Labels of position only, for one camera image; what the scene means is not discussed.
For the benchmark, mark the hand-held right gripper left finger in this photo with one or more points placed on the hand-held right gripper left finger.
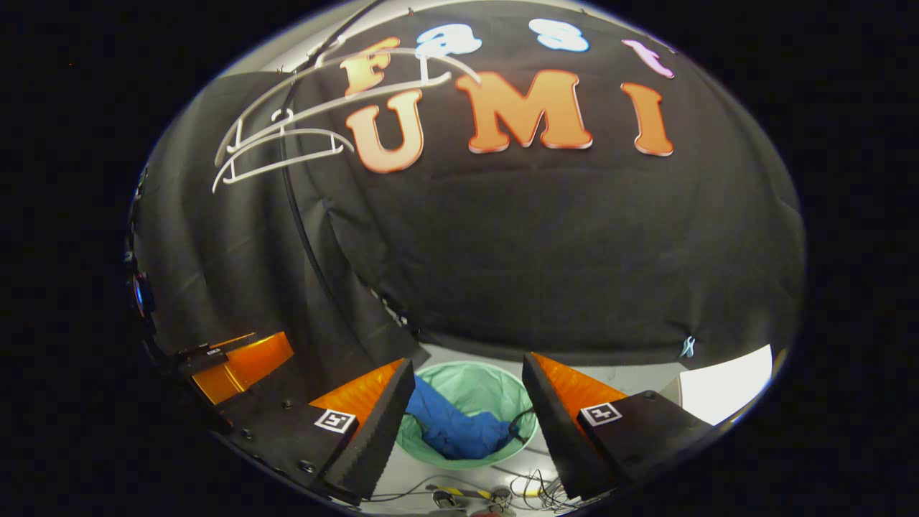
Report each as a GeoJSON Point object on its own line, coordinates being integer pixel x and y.
{"type": "Point", "coordinates": [380, 431]}

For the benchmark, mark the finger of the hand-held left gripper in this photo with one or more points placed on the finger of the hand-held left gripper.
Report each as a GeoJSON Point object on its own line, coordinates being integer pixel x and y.
{"type": "Point", "coordinates": [244, 366]}

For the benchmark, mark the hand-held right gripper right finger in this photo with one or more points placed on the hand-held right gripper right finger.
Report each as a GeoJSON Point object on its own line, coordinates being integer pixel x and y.
{"type": "Point", "coordinates": [553, 431]}

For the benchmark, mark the green laundry hamper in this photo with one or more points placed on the green laundry hamper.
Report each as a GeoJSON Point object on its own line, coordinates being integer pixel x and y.
{"type": "Point", "coordinates": [474, 384]}

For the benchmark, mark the white plastic hanger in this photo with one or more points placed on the white plastic hanger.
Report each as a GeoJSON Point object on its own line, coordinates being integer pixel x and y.
{"type": "Point", "coordinates": [425, 68]}
{"type": "Point", "coordinates": [301, 131]}

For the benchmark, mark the small white cloth tie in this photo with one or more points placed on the small white cloth tie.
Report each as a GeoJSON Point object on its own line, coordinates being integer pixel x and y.
{"type": "Point", "coordinates": [688, 347]}

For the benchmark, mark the black clothes rail pole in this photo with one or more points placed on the black clothes rail pole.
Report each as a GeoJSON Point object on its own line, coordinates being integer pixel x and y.
{"type": "Point", "coordinates": [287, 187]}

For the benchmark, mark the black clothes rail bar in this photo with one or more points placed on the black clothes rail bar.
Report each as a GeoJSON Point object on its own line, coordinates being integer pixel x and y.
{"type": "Point", "coordinates": [337, 34]}

